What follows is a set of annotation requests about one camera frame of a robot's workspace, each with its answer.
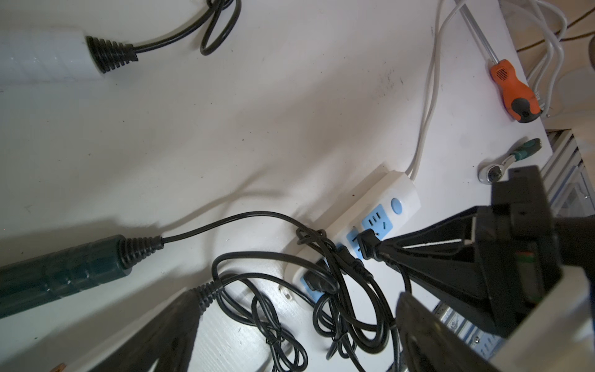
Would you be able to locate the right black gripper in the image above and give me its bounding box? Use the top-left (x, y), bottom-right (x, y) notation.
top-left (373, 164), bottom-right (595, 338)

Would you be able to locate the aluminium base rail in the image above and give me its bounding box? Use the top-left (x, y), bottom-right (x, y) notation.
top-left (433, 130), bottom-right (594, 361)

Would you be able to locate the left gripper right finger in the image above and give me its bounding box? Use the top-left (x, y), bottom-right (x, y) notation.
top-left (395, 292), bottom-right (497, 372)

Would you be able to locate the orange handled screwdriver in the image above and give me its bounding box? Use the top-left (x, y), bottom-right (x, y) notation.
top-left (456, 1), bottom-right (542, 123)

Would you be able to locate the white hair dryer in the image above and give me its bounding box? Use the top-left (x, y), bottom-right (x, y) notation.
top-left (1, 1), bottom-right (242, 85)
top-left (247, 228), bottom-right (403, 371)
top-left (190, 250), bottom-right (396, 372)

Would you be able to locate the dark green hair dryer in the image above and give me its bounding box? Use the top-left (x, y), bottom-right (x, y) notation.
top-left (0, 211), bottom-right (382, 322)

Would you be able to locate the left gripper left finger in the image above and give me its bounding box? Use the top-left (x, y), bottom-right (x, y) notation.
top-left (92, 290), bottom-right (205, 371)

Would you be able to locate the white blue power strip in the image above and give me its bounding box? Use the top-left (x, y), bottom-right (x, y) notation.
top-left (283, 0), bottom-right (470, 308)

